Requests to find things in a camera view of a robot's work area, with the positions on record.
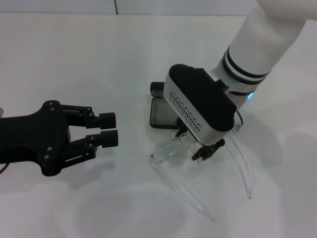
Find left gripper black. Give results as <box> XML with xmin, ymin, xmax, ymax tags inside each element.
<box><xmin>0</xmin><ymin>100</ymin><xmax>72</xmax><ymax>177</ymax></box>

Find clear transparent glasses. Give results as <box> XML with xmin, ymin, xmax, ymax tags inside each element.
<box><xmin>148</xmin><ymin>132</ymin><xmax>254</xmax><ymax>223</ymax></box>

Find black glasses case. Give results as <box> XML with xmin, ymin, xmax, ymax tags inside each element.
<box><xmin>149</xmin><ymin>81</ymin><xmax>181</xmax><ymax>129</ymax></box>

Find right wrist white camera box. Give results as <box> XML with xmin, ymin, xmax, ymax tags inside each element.
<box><xmin>163</xmin><ymin>63</ymin><xmax>237</xmax><ymax>146</ymax></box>

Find right wrist grey cable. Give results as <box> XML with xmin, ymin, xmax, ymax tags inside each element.
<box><xmin>231</xmin><ymin>111</ymin><xmax>245</xmax><ymax>136</ymax></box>

